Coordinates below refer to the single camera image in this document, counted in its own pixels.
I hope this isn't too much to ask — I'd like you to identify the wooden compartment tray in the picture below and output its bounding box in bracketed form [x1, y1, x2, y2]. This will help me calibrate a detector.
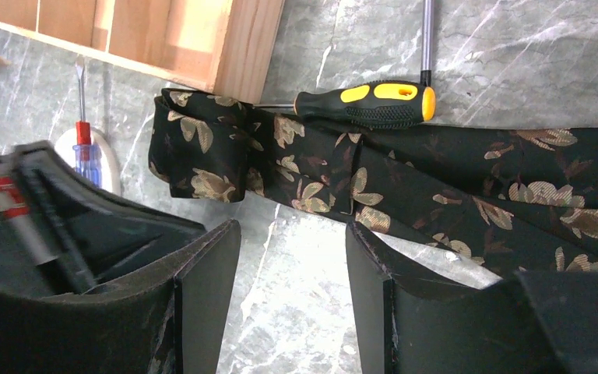
[0, 0, 283, 103]

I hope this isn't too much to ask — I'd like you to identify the black gold patterned tie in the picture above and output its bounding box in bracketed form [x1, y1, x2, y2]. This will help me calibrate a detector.
[148, 88, 598, 277]

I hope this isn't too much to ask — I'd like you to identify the black yellow screwdriver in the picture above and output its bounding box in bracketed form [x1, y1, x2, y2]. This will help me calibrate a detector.
[420, 0, 435, 86]
[256, 80, 437, 129]

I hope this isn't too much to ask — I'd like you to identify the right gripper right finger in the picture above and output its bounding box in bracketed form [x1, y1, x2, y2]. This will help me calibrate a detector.
[346, 223, 598, 373]

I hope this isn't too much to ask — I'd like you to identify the upper black yellow screwdriver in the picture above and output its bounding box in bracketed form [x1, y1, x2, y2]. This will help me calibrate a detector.
[420, 0, 435, 86]

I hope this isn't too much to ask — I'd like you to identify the blue red small screwdriver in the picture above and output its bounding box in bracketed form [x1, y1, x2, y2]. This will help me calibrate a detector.
[73, 55, 101, 187]

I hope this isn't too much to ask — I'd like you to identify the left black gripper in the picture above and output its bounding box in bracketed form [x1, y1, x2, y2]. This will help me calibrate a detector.
[0, 141, 206, 297]

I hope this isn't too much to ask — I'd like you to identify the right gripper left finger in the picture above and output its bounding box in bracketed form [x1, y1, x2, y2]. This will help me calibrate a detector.
[0, 220, 241, 373]

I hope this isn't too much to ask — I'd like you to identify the white tape roll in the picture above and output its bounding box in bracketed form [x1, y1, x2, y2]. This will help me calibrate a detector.
[54, 128, 121, 196]

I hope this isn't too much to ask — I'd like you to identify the lower black yellow screwdriver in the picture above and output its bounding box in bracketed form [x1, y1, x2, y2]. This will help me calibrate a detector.
[256, 80, 437, 129]

